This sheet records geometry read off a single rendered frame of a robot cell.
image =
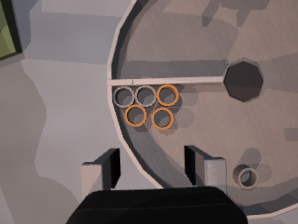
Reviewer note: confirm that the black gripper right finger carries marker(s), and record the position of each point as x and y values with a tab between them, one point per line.
205	170

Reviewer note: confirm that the bronze bushing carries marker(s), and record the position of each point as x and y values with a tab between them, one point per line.
127	112
167	86
170	121

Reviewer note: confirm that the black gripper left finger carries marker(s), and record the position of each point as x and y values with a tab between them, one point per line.
102	174

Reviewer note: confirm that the grey metal ring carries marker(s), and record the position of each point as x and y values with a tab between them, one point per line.
142	88
252	180
118	90

